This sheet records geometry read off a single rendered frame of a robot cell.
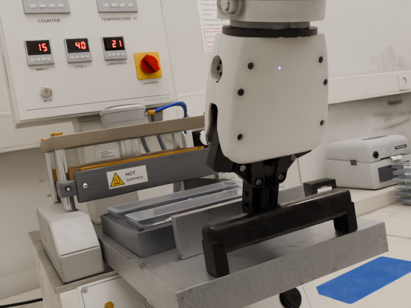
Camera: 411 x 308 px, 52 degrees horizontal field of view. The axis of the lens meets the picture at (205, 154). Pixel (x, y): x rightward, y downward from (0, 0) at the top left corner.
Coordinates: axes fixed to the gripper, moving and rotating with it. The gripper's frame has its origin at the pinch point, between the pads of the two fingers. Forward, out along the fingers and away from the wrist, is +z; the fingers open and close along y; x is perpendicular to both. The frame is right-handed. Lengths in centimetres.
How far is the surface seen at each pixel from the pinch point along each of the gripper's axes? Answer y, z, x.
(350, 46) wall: 119, 3, 104
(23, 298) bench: -21, 52, 66
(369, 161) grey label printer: 89, 34, 61
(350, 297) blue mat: 30.5, 32.5, 13.1
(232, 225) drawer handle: -5.5, -1.0, -4.0
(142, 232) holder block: -9.5, 4.0, 6.1
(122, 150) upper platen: -1.6, 7.2, 37.9
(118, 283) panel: -10.3, 15.5, 14.2
